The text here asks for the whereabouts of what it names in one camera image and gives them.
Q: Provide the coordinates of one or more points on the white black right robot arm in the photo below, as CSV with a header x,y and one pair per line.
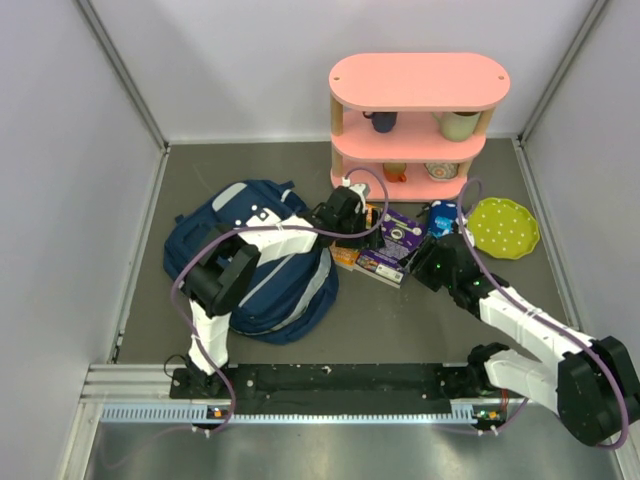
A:
x,y
590,384

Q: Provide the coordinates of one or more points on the purple paperback book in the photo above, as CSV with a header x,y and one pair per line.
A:
x,y
401,236

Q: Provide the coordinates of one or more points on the patterned flower-shaped bowl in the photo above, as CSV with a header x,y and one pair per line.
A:
x,y
442,172

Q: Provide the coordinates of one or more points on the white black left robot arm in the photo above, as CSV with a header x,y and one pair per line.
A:
x,y
255,259

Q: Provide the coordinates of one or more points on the green polka dot plate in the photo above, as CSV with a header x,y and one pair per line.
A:
x,y
503,228

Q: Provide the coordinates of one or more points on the pale green mug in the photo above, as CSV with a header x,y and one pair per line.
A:
x,y
456,126

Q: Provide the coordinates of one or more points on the orange Treehouse book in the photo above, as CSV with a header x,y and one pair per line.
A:
x,y
346,252

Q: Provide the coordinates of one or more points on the aluminium frame rail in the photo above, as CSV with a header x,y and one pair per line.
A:
x,y
156,394

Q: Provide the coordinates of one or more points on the dark blue mug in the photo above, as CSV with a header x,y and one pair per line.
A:
x,y
382,122

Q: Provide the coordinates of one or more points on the orange cup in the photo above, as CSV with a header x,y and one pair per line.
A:
x,y
395,172

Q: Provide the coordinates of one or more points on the pink three-tier shelf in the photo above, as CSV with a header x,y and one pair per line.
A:
x,y
414,85

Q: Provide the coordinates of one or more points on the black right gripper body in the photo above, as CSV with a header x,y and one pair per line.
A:
x,y
432,273

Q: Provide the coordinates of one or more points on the blue dinosaur pencil case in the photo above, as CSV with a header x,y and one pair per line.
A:
x,y
442,219

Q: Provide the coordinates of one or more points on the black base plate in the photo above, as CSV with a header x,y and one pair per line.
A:
x,y
340,389

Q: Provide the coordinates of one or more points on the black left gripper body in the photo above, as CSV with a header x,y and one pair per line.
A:
x,y
355,223

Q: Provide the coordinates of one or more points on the navy blue backpack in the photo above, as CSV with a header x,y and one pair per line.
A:
x,y
286,298

